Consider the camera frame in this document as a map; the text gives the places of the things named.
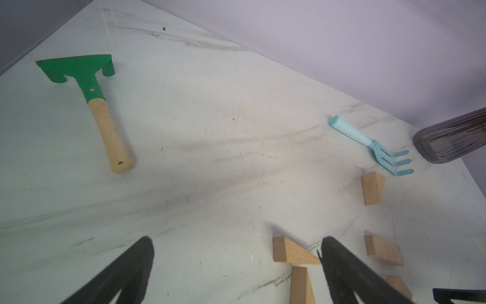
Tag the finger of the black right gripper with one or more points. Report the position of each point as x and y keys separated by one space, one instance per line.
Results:
x=446 y=296

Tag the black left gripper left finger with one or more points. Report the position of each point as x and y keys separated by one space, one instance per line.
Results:
x=126 y=277

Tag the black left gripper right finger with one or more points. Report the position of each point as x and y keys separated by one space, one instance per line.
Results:
x=348 y=278

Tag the natural wooden square block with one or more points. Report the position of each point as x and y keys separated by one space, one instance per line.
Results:
x=383 y=250

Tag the natural wooden wedge block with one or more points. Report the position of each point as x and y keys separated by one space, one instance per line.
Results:
x=301 y=288

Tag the natural wooden triangle block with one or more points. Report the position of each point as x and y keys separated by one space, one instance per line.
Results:
x=287 y=251

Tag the purple ribbed glass vase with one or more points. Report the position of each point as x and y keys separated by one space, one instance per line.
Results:
x=452 y=139

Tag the green hoe wooden handle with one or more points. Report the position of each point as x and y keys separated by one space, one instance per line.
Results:
x=84 y=69

